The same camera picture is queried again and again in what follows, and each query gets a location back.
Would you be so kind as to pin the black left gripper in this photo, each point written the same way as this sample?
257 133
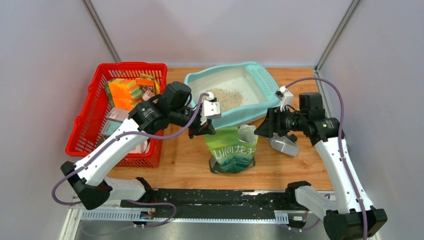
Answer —
197 130

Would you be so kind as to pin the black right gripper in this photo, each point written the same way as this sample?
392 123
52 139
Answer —
272 125

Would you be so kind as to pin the green cat litter bag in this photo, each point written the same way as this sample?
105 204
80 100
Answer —
232 149

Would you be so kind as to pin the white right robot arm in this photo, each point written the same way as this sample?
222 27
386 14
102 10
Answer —
352 216

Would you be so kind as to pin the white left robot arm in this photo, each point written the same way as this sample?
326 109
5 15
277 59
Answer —
161 117

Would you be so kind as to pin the beige cat litter pile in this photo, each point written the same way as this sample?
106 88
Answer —
228 99

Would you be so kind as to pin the light blue litter box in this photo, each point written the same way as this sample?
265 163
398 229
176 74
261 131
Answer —
251 79

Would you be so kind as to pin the pink sponge box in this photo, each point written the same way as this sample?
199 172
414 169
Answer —
117 114

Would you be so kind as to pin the teal sponge box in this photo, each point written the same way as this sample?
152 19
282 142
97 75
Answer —
110 127

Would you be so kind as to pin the orange sponge pack lower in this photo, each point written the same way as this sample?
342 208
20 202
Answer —
126 103

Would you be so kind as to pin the orange sponge pack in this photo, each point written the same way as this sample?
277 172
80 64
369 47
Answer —
124 88
126 103

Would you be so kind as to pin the orange sponge pack upper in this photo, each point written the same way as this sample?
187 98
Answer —
124 88

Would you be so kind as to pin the red plastic basket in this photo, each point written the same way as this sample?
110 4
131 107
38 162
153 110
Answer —
101 112

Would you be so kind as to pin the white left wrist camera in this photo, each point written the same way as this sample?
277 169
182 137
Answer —
210 107

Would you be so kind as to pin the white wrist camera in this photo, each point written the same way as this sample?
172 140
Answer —
210 107
285 97

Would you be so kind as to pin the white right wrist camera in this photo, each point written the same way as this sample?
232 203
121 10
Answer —
285 97

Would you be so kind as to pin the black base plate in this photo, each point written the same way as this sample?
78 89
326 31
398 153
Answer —
208 204

